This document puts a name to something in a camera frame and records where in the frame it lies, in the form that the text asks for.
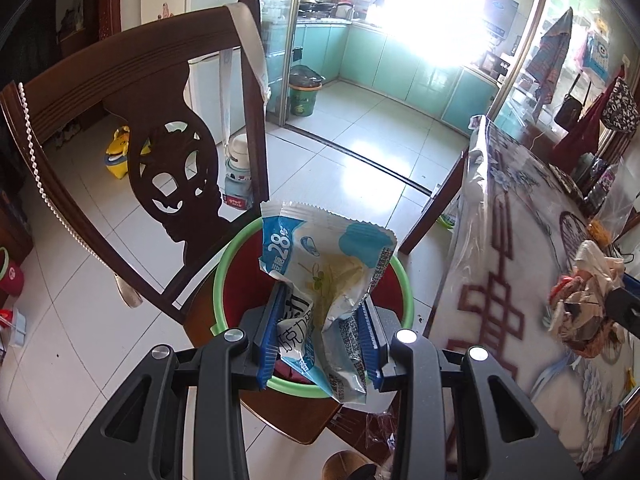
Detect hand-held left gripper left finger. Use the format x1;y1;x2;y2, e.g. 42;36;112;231
57;282;296;480

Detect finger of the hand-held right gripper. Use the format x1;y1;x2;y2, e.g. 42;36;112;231
605;286;640;342

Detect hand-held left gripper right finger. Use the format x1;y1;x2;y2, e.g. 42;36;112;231
357;297;584;480

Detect brown paper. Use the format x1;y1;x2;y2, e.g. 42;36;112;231
546;239;627;359

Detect green rimmed red basin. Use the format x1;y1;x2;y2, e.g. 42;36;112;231
212;217;415;400

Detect blue and white snack packet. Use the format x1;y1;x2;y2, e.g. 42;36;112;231
257;200;399;406

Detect green trash bin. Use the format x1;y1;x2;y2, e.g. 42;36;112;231
288;64;325;119

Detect clear plastic wrapper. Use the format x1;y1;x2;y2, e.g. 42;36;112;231
364;409;402;480

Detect clear bag of orange snacks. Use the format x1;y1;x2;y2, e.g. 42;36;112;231
584;156;640;252

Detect colourful picture book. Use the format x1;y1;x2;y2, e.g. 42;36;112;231
606;389;640;462

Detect brown round stool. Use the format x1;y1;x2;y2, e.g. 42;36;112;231
321;450;382;480

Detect table with patterned cloth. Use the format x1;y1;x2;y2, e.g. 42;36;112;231
424;114;640;463

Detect wooden table leg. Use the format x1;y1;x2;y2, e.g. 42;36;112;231
397;149;472;257

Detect white bottle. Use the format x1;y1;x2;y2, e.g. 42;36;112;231
223;135;255;212

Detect red hanging garment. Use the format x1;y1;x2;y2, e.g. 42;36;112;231
551;89;609;172

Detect floral hanging bag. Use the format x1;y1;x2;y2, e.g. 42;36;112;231
600;64;640;134

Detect dark handbag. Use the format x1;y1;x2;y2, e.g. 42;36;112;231
553;91;587;129

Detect yellow toy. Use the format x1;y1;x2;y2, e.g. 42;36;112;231
103;126;152;181

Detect light blue box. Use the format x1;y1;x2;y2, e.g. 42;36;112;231
0;306;29;352

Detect plaid hanging cloth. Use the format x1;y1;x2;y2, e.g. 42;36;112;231
525;6;574;107

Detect teal kitchen cabinets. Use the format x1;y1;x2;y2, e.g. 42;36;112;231
291;21;502;132

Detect carved wooden chair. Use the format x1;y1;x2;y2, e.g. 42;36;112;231
0;0;347;447

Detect white water heater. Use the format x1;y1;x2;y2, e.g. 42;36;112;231
481;0;519;42

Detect white cloth strap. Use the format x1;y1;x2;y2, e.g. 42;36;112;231
217;2;274;147

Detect white bead string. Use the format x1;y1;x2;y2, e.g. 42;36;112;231
16;82;119;277

